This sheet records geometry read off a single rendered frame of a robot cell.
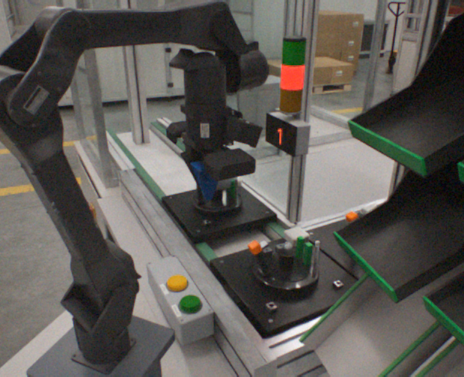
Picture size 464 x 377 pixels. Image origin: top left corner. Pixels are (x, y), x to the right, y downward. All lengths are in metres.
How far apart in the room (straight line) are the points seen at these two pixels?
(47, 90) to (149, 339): 0.38
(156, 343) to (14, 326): 1.81
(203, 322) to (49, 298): 1.74
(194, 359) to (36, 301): 1.72
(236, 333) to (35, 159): 0.48
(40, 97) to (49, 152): 0.06
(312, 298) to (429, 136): 0.45
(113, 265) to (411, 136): 0.38
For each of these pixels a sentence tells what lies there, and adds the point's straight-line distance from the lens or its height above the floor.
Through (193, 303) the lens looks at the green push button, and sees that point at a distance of 0.82.
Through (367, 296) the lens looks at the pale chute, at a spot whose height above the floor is 1.08.
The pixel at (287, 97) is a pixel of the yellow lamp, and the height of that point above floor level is 1.29.
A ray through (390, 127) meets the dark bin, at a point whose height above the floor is 1.36.
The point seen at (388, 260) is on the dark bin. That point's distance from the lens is 0.57.
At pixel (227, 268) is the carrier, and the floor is 0.97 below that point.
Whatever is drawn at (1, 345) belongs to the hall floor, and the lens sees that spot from 2.33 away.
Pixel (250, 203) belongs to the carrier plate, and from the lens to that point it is 1.15.
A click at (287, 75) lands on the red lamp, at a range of 0.93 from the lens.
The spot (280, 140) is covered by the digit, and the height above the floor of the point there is 1.19.
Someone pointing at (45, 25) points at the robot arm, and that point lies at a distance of 0.45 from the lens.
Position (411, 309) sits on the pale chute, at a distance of 0.67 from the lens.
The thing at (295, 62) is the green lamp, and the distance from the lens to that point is 0.92.
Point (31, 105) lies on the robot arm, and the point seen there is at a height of 1.42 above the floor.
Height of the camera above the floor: 1.52
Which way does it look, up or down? 27 degrees down
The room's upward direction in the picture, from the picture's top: straight up
